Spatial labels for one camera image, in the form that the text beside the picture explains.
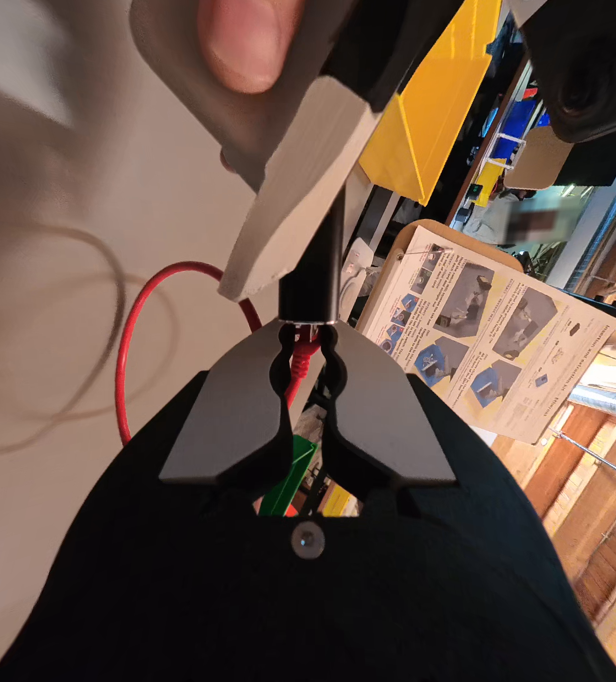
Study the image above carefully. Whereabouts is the black computer monitor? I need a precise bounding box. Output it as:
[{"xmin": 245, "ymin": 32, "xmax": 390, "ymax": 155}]
[{"xmin": 553, "ymin": 125, "xmax": 616, "ymax": 187}]

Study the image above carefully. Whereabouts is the grey metal stand base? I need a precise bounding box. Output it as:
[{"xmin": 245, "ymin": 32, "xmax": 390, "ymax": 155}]
[{"xmin": 340, "ymin": 237, "xmax": 383, "ymax": 320}]

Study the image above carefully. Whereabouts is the printed instruction sheet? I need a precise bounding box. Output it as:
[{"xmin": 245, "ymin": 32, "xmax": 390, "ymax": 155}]
[{"xmin": 358, "ymin": 225, "xmax": 616, "ymax": 445}]

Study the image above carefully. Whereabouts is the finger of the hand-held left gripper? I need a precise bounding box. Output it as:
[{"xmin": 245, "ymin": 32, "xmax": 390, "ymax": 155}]
[{"xmin": 217, "ymin": 75, "xmax": 383, "ymax": 303}]

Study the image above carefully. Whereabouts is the instruction sheet on wooden stand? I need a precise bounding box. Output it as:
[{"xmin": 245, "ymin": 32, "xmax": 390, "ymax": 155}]
[{"xmin": 355, "ymin": 218, "xmax": 556, "ymax": 447}]

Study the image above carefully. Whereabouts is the green plastic bin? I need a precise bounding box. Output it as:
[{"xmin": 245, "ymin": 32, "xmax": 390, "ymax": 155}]
[{"xmin": 259, "ymin": 434, "xmax": 318, "ymax": 516}]

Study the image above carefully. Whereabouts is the small yellow storage crate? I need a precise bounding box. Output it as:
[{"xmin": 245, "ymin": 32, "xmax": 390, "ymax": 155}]
[{"xmin": 468, "ymin": 159, "xmax": 507, "ymax": 207}]

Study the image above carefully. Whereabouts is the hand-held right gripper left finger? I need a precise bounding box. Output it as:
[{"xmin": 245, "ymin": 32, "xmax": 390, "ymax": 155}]
[{"xmin": 159, "ymin": 319, "xmax": 294, "ymax": 491}]

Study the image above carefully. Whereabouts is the blue storage bin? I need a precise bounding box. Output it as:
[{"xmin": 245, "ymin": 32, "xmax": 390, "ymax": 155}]
[{"xmin": 491, "ymin": 98, "xmax": 540, "ymax": 163}]

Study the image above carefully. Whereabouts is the black ethernet splitter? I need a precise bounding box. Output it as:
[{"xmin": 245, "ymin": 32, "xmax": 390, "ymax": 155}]
[{"xmin": 278, "ymin": 186, "xmax": 347, "ymax": 326}]

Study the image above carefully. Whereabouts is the person's left hand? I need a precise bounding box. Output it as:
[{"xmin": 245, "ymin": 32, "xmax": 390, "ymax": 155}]
[{"xmin": 197, "ymin": 0, "xmax": 309, "ymax": 96}]

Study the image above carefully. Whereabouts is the red ethernet cable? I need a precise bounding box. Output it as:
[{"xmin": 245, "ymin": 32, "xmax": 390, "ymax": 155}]
[{"xmin": 116, "ymin": 261, "xmax": 323, "ymax": 447}]

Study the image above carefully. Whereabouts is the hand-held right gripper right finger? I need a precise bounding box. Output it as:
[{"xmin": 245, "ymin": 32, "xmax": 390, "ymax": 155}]
[{"xmin": 321, "ymin": 325, "xmax": 458, "ymax": 502}]

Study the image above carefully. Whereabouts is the yellow plastic bin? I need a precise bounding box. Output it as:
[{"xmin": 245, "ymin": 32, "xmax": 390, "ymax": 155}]
[{"xmin": 358, "ymin": 0, "xmax": 503, "ymax": 207}]

